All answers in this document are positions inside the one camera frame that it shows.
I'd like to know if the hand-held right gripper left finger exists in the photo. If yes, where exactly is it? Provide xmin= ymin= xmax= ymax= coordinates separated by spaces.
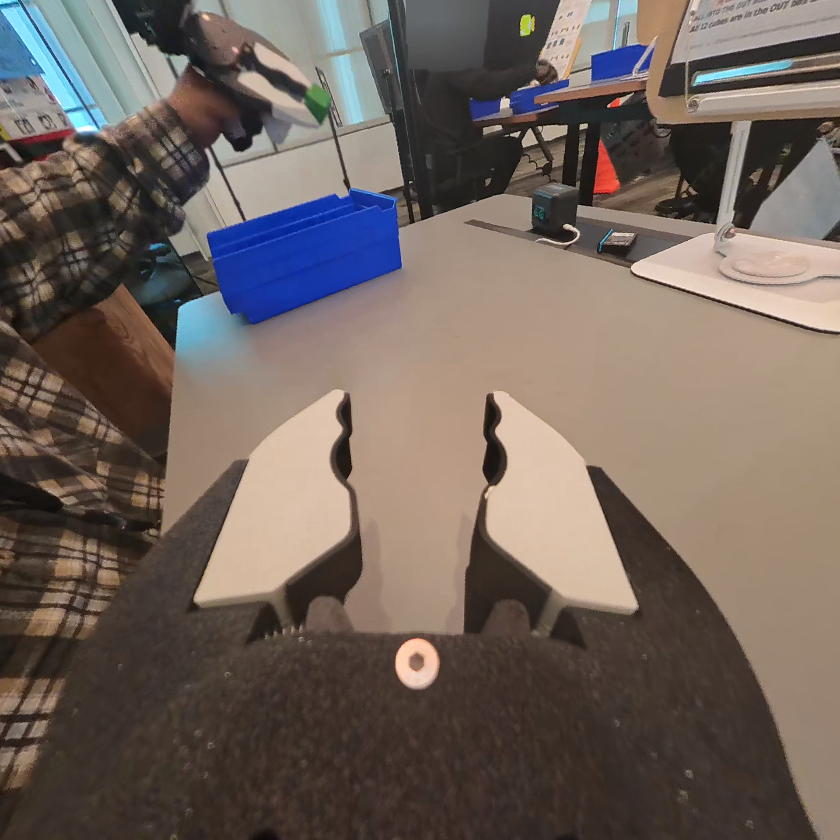
xmin=193 ymin=390 xmax=364 ymax=641

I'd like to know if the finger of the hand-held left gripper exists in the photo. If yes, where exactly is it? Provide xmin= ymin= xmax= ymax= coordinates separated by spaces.
xmin=233 ymin=39 xmax=315 ymax=99
xmin=259 ymin=88 xmax=326 ymax=147

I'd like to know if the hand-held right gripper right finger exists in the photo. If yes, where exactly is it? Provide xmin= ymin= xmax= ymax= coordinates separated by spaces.
xmin=462 ymin=391 xmax=641 ymax=641

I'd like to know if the person's left hand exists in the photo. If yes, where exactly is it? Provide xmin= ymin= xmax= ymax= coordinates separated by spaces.
xmin=169 ymin=66 xmax=232 ymax=150

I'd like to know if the grey monitor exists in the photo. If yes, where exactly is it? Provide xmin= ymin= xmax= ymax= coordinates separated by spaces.
xmin=360 ymin=20 xmax=409 ymax=119

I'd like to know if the white printed label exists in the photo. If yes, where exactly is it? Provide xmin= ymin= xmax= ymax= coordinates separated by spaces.
xmin=0 ymin=73 xmax=74 ymax=142

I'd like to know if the blue paper sheet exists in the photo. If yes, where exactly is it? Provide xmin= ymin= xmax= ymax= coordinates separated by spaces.
xmin=0 ymin=13 xmax=42 ymax=81

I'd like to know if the person's plaid shirt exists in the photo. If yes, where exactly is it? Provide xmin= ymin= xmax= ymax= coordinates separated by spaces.
xmin=0 ymin=320 xmax=166 ymax=798

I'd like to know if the brown wooden cabinet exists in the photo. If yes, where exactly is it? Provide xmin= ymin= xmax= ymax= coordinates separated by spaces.
xmin=29 ymin=285 xmax=177 ymax=460

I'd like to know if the wooden table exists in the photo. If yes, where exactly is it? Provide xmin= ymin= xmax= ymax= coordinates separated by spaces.
xmin=471 ymin=98 xmax=592 ymax=185
xmin=535 ymin=79 xmax=657 ymax=188

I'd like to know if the white tablet stand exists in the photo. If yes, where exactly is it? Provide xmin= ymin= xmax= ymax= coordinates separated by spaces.
xmin=630 ymin=118 xmax=840 ymax=333

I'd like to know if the black charging box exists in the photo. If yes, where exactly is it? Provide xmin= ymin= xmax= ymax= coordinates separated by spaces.
xmin=529 ymin=184 xmax=581 ymax=237

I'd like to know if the printed sign card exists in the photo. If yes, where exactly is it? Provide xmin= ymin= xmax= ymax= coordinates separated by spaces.
xmin=543 ymin=0 xmax=593 ymax=76

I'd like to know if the orange traffic cone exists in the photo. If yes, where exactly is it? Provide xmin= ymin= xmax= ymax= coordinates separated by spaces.
xmin=592 ymin=136 xmax=622 ymax=196

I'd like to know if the grey patterned box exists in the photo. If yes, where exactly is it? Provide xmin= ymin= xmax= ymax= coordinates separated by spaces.
xmin=607 ymin=118 xmax=665 ymax=188

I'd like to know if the white stand with instruction board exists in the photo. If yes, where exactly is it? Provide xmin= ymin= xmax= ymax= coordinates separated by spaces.
xmin=638 ymin=0 xmax=840 ymax=126

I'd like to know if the black tablet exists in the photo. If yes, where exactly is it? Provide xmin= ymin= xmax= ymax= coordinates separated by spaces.
xmin=658 ymin=0 xmax=840 ymax=99

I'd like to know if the silver light bar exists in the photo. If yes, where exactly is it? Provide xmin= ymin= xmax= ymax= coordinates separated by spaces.
xmin=684 ymin=56 xmax=840 ymax=93

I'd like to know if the white instruction sheet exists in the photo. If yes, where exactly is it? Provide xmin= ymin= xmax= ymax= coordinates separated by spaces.
xmin=669 ymin=0 xmax=840 ymax=59

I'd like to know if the black metal post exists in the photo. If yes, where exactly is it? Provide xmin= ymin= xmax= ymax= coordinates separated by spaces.
xmin=387 ymin=0 xmax=435 ymax=223

